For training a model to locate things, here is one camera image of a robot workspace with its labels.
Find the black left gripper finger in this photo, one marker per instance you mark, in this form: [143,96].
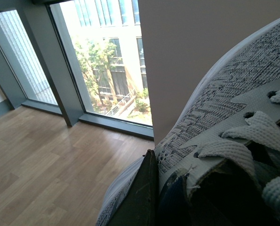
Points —
[138,208]

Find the grey knit sneaker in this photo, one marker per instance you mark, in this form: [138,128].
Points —
[220,163]

